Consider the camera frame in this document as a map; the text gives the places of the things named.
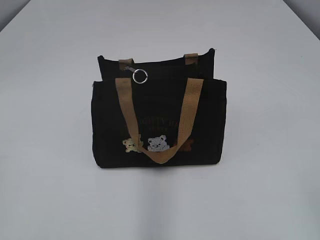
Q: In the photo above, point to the black canvas tote bag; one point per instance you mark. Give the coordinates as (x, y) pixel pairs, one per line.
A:
(158, 89)

